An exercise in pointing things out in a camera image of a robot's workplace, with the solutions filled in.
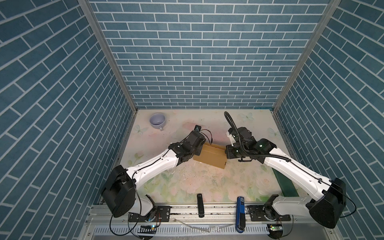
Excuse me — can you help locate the right controller board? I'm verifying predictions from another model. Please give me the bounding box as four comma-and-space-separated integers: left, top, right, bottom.
267, 224, 284, 233

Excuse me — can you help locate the green rectangular block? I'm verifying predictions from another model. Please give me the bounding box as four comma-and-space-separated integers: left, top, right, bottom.
273, 169, 299, 197

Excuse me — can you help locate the black marker pen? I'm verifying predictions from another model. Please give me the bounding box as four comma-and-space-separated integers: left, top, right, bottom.
197, 194, 205, 218

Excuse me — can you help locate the controller board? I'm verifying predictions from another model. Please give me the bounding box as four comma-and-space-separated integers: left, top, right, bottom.
267, 224, 284, 233
138, 225, 158, 235

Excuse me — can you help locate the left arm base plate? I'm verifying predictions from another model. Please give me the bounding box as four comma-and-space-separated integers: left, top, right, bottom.
129, 206, 172, 223

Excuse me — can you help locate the brown cardboard box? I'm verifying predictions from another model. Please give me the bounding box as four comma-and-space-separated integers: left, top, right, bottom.
193, 144, 227, 169

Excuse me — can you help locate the left controller board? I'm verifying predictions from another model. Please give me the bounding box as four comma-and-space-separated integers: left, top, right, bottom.
138, 225, 158, 235

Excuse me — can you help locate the lavender ceramic cup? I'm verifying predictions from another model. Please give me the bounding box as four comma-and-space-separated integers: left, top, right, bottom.
149, 113, 166, 131

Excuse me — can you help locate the aluminium right corner post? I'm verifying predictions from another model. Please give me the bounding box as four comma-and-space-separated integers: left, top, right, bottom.
272, 0, 341, 115

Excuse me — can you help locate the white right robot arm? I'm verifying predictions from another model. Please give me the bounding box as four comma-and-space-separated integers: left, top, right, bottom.
224, 112, 356, 229

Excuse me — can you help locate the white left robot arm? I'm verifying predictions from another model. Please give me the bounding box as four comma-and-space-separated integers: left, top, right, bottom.
101, 125, 206, 221

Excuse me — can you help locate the aluminium front rail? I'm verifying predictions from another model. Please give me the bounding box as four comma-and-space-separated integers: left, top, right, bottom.
79, 203, 342, 240

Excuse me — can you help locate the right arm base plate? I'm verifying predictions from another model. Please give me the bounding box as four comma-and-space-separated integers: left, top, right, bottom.
246, 205, 292, 222

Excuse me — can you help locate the aluminium corner post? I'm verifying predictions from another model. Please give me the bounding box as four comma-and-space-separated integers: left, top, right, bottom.
272, 0, 341, 115
78, 0, 138, 114

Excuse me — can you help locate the aluminium left corner post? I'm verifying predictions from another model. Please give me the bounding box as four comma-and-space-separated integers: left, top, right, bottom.
78, 0, 138, 114

